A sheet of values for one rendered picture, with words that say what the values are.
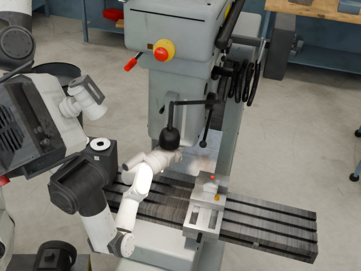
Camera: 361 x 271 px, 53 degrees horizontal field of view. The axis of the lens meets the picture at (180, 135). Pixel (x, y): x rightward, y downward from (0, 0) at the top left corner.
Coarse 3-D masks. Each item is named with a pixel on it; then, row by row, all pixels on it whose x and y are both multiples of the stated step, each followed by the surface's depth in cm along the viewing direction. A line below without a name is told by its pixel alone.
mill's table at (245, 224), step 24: (120, 168) 181; (120, 192) 168; (168, 192) 170; (144, 216) 164; (168, 216) 159; (240, 216) 161; (264, 216) 162; (288, 216) 163; (312, 216) 164; (240, 240) 156; (264, 240) 152; (288, 240) 152; (312, 240) 153; (312, 264) 153
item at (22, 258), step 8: (16, 256) 179; (24, 256) 179; (32, 256) 180; (40, 256) 176; (48, 256) 172; (56, 256) 176; (64, 256) 179; (16, 264) 176; (24, 264) 176; (32, 264) 176; (40, 264) 172; (48, 264) 172; (56, 264) 173; (64, 264) 176
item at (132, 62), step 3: (138, 54) 110; (141, 54) 112; (135, 57) 108; (138, 57) 110; (129, 60) 105; (132, 60) 106; (135, 60) 107; (126, 63) 104; (129, 63) 104; (132, 63) 105; (135, 63) 107; (126, 66) 103; (129, 66) 103; (132, 66) 105; (126, 69) 104; (129, 69) 104
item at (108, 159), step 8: (88, 136) 170; (88, 144) 164; (96, 144) 164; (104, 144) 164; (112, 144) 166; (80, 152) 161; (88, 152) 160; (96, 152) 161; (104, 152) 161; (112, 152) 164; (96, 160) 162; (104, 160) 161; (112, 160) 166; (112, 168) 168; (112, 176) 170
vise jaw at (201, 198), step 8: (192, 192) 156; (200, 192) 156; (208, 192) 156; (192, 200) 154; (200, 200) 153; (208, 200) 153; (224, 200) 153; (208, 208) 154; (216, 208) 153; (224, 208) 152
